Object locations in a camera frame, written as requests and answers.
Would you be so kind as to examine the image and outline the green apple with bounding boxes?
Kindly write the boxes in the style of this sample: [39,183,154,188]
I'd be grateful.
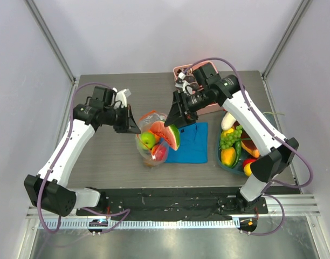
[139,131,157,150]

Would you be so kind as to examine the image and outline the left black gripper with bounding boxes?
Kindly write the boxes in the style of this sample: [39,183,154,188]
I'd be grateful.
[104,104,141,134]

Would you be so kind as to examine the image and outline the clear zip top bag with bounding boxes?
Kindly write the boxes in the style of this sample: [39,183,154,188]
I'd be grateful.
[135,110,169,167]

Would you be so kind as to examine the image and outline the blue folded t-shirt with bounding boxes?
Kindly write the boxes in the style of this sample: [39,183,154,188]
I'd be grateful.
[165,122,208,164]

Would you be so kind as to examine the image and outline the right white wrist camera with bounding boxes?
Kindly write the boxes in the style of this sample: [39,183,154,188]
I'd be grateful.
[175,77,193,95]

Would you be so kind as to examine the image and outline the teal fruit basket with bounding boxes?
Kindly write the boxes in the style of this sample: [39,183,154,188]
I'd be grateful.
[216,112,277,176]

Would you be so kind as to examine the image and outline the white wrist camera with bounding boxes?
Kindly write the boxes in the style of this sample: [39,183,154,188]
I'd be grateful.
[113,88,131,109]
[175,77,193,95]

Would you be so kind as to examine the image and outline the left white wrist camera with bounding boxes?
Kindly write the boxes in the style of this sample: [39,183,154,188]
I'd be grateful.
[113,88,131,109]

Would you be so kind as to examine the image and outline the yellow orange mango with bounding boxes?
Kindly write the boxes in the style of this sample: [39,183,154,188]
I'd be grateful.
[221,147,236,168]

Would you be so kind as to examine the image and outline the red apple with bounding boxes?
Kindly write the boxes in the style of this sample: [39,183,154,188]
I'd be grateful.
[151,144,168,161]

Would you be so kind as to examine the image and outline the white radish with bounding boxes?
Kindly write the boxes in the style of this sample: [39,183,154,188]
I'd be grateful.
[221,112,236,131]

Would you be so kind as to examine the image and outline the green grapes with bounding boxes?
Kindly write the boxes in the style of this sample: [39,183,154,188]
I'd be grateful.
[219,125,243,149]

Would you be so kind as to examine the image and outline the orange fruit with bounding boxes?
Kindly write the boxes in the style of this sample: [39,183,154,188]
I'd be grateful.
[148,130,161,142]

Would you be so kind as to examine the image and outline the pink divided tray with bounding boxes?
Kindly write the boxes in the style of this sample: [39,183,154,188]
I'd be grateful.
[173,61,223,115]

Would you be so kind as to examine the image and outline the watermelon slice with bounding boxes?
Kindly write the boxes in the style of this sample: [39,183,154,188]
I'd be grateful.
[150,120,181,151]

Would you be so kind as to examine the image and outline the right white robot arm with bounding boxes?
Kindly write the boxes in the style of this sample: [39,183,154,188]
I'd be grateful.
[164,64,299,213]

